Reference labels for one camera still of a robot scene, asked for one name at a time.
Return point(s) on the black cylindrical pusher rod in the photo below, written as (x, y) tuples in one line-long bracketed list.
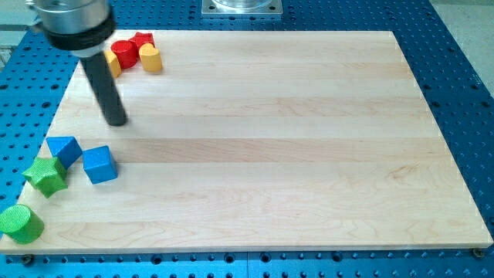
[(104, 89)]

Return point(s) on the blue triangle block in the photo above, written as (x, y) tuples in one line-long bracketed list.
[(66, 149)]

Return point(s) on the yellow hexagon block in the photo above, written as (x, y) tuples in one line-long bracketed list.
[(113, 63)]

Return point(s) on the red cylinder block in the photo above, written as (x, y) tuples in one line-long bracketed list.
[(126, 52)]

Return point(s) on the red star block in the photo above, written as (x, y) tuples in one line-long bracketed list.
[(141, 38)]

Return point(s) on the yellow heart block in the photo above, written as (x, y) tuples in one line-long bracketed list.
[(150, 58)]

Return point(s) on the blue cube block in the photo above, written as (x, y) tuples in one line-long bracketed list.
[(99, 164)]

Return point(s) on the green star block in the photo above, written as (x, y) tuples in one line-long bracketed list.
[(47, 175)]

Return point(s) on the green cylinder block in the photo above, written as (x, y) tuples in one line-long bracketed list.
[(21, 224)]

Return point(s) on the wooden board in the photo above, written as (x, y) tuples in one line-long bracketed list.
[(260, 141)]

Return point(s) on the left corner screw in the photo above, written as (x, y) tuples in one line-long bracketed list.
[(27, 259)]

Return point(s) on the corner screw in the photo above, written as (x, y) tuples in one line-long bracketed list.
[(478, 253), (27, 259)]

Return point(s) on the right corner screw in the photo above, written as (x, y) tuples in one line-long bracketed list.
[(478, 253)]

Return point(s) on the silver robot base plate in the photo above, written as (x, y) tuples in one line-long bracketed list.
[(241, 8)]

